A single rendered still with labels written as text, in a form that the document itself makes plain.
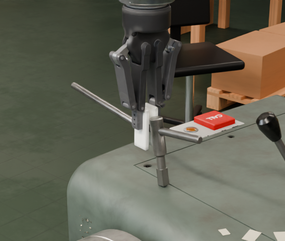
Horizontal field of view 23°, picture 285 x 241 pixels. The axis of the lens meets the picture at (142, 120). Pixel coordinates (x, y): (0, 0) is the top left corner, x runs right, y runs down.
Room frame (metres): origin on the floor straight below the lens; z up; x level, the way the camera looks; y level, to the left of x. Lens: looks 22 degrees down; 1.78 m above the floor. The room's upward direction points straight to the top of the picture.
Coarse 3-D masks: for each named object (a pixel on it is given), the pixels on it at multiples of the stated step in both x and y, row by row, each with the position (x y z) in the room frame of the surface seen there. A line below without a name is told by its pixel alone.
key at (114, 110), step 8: (80, 88) 1.19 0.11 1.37; (88, 96) 1.17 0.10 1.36; (96, 96) 1.16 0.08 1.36; (104, 104) 1.13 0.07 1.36; (112, 112) 1.12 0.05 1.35; (120, 112) 1.10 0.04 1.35; (128, 120) 1.08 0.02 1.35; (160, 128) 1.02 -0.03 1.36; (168, 136) 1.01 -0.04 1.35; (176, 136) 0.99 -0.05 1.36; (184, 136) 0.97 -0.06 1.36; (192, 136) 0.96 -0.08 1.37; (200, 136) 0.96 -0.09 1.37
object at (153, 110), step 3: (147, 105) 1.06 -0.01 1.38; (150, 105) 1.06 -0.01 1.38; (147, 108) 1.06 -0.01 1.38; (150, 108) 1.05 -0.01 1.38; (153, 108) 1.05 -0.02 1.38; (156, 108) 1.05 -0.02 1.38; (150, 111) 1.05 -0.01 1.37; (153, 111) 1.05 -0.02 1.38; (156, 111) 1.05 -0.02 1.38; (150, 114) 1.05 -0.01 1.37; (153, 114) 1.05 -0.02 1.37; (156, 114) 1.05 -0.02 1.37; (150, 117) 1.05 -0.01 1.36; (150, 132) 1.05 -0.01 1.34; (150, 135) 1.05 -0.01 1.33; (150, 138) 1.05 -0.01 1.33; (150, 141) 1.05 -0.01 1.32; (150, 144) 1.05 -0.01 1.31
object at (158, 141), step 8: (152, 120) 1.02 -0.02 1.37; (160, 120) 1.03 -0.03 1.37; (152, 128) 1.02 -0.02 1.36; (152, 136) 1.02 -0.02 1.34; (160, 136) 1.02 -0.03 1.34; (152, 144) 1.03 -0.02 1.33; (160, 144) 1.02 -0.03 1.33; (160, 152) 1.02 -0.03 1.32; (160, 160) 1.02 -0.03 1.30; (160, 168) 1.02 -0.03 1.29; (160, 176) 1.02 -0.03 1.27; (168, 176) 1.02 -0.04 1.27; (160, 184) 1.02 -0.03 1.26; (168, 184) 1.02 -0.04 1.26
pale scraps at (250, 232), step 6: (222, 234) 0.87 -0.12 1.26; (228, 234) 0.87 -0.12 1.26; (246, 234) 0.87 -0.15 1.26; (252, 234) 0.87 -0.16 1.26; (258, 234) 0.87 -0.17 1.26; (276, 234) 0.87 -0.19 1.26; (282, 234) 0.87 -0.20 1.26; (246, 240) 0.85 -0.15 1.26; (252, 240) 0.85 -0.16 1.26; (282, 240) 0.85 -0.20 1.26
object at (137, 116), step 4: (124, 104) 1.03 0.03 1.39; (136, 104) 1.03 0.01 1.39; (128, 108) 1.02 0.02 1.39; (136, 108) 1.03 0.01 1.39; (132, 112) 1.04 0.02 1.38; (136, 112) 1.03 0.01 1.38; (140, 112) 1.04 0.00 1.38; (132, 116) 1.04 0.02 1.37; (136, 116) 1.03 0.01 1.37; (140, 116) 1.04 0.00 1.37; (132, 120) 1.04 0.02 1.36; (136, 120) 1.03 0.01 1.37; (140, 120) 1.04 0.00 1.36; (132, 124) 1.04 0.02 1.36; (136, 124) 1.03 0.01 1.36; (140, 124) 1.04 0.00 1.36; (136, 128) 1.04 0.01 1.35; (140, 128) 1.04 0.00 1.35
